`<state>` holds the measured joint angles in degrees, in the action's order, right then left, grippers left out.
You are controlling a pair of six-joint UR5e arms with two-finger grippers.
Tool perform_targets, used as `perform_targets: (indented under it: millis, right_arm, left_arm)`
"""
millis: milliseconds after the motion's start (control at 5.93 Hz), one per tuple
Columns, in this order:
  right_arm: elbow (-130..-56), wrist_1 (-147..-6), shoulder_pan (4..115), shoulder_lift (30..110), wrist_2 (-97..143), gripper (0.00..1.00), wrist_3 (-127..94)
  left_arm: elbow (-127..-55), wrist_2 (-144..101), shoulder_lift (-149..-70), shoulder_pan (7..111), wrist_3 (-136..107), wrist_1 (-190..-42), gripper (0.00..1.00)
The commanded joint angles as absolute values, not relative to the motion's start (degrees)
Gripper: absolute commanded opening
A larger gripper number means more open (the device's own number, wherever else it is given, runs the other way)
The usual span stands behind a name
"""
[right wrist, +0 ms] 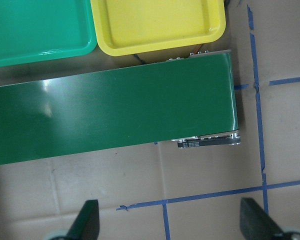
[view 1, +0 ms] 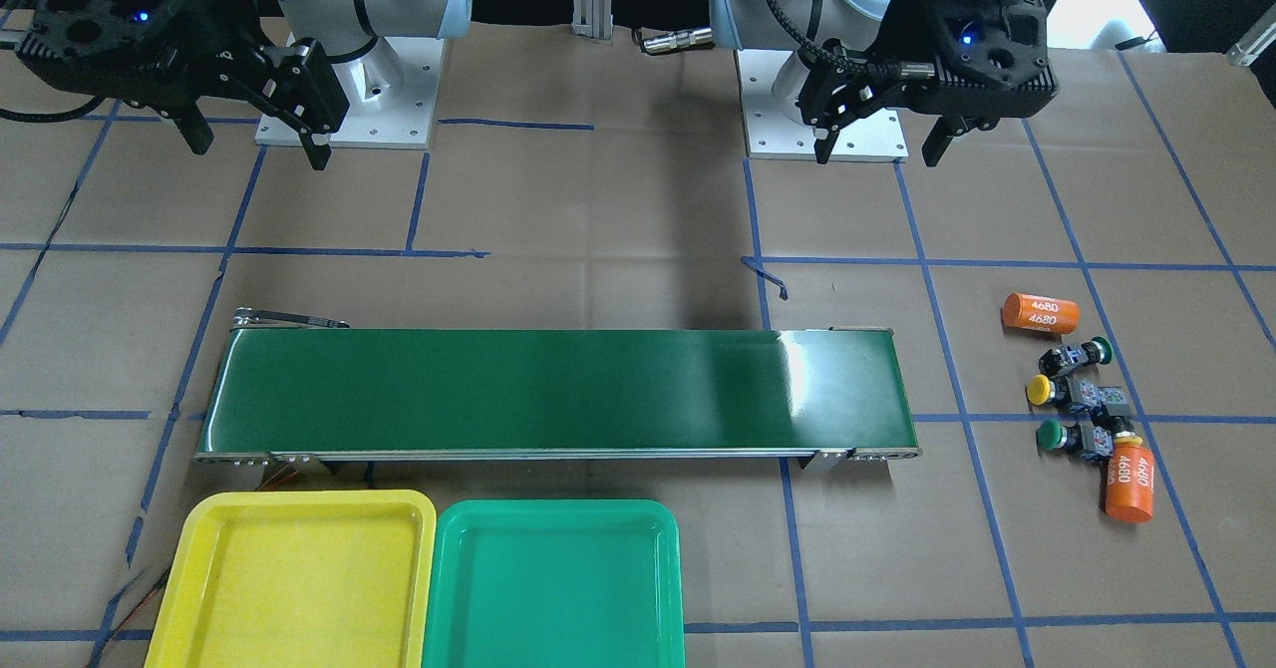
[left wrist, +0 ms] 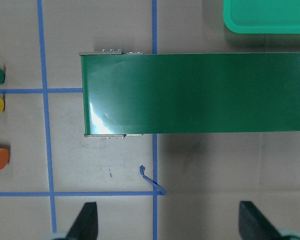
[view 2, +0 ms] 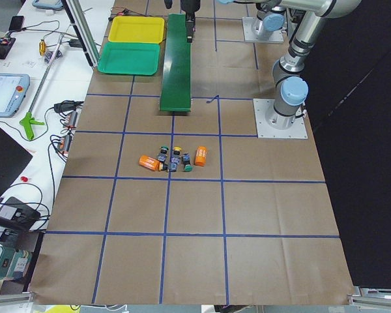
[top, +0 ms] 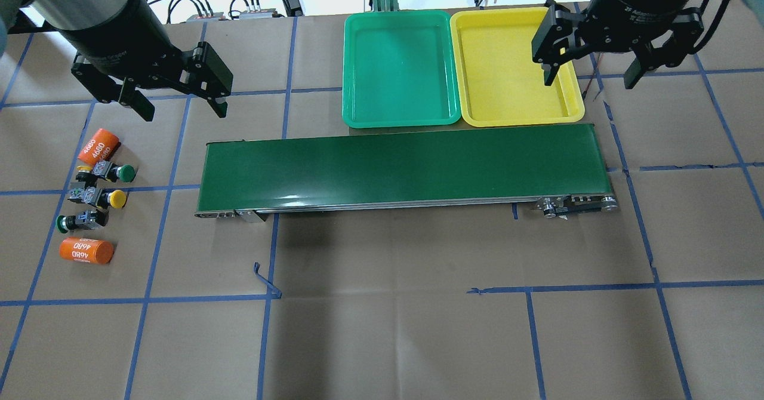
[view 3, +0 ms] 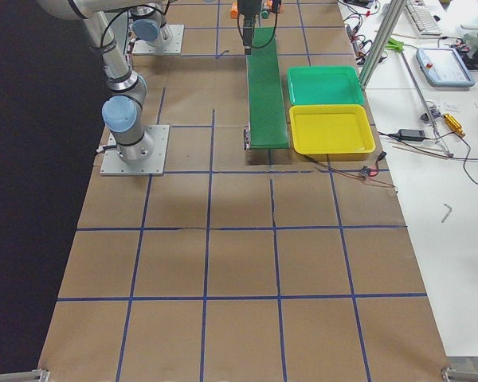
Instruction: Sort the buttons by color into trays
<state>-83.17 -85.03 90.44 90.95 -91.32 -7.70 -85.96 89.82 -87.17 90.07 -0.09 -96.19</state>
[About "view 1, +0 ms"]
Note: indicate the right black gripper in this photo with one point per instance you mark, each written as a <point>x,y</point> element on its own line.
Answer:
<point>212,12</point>

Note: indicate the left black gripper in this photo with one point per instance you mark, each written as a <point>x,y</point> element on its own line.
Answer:
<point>903,22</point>

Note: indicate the orange 4680 cylinder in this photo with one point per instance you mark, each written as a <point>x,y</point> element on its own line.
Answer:
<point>1130,480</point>
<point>1031,312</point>

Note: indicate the green push button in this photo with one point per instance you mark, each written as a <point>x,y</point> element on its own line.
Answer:
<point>1087,441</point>
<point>1065,359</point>

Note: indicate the yellow push button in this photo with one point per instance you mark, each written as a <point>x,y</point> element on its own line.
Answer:
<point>1077,396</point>

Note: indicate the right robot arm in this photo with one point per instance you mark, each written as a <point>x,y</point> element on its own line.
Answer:
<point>347,29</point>

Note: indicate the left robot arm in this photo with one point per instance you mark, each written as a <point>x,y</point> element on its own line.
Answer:
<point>766,36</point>

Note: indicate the green conveyor belt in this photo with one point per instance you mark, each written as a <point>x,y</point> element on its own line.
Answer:
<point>297,394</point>

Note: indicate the yellow plastic tray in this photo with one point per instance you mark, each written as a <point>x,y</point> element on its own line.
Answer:
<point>299,579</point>

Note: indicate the green plastic tray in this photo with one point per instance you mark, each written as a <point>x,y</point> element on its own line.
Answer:
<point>556,583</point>

